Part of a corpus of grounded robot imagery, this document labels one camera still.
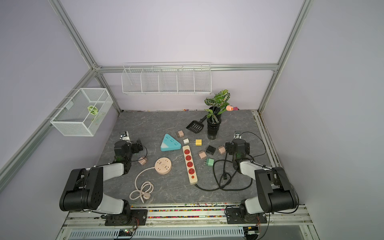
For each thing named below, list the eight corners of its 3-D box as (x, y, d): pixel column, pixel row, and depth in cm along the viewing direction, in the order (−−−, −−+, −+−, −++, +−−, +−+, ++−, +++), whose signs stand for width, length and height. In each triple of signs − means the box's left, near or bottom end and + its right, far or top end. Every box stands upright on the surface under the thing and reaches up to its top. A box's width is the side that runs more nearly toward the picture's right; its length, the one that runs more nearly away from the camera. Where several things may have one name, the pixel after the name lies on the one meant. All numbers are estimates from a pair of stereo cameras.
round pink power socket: (154, 174, 90) (153, 172, 88) (157, 159, 96) (156, 157, 94) (170, 174, 90) (169, 172, 88) (172, 159, 96) (171, 157, 94)
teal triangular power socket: (161, 151, 100) (160, 148, 97) (164, 136, 107) (163, 133, 104) (180, 151, 99) (180, 148, 97) (182, 136, 107) (181, 133, 104)
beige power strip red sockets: (190, 184, 86) (189, 183, 83) (182, 148, 101) (182, 145, 99) (198, 182, 86) (198, 180, 84) (189, 146, 102) (189, 144, 100)
